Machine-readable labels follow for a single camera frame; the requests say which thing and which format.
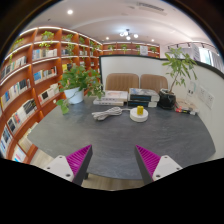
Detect brown chair right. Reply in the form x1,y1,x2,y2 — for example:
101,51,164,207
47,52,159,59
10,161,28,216
140,74,168,93

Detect white round power socket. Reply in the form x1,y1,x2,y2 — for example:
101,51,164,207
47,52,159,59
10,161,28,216
130,108,148,122

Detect dark book stack right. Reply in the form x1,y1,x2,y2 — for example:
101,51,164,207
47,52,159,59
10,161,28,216
128,88,160,108

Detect white pot green plant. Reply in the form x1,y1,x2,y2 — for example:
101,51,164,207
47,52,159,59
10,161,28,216
56,65,104,114

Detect orange wooden bookshelf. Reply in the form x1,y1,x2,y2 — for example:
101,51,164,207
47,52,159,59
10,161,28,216
0,26,102,163

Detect white book stack left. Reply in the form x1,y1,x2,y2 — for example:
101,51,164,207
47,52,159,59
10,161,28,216
93,90,128,106

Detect white coiled power cable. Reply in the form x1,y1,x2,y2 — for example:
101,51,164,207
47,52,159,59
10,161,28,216
91,106,132,122

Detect brown chair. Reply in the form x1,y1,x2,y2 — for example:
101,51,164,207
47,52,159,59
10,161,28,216
105,73,139,91
140,74,168,93

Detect white wall socket panel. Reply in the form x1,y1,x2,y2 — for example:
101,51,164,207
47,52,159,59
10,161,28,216
198,86,214,108

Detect black pot tall plant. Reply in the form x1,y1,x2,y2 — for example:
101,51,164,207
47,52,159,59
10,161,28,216
158,48,197,110

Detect yellow charger plug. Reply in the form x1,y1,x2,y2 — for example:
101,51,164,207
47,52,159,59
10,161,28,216
137,106,144,115

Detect small books by wall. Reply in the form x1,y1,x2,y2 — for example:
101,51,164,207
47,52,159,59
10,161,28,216
175,101,199,115

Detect brown chair left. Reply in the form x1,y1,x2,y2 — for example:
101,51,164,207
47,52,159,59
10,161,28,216
105,73,139,91

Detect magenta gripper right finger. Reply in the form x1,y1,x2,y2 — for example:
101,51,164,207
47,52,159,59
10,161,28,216
135,145,182,185

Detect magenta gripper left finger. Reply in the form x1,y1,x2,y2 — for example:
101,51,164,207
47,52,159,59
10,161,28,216
45,145,93,186

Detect ceiling chandelier lamp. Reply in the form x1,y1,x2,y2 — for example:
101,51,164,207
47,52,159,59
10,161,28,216
120,29,139,40

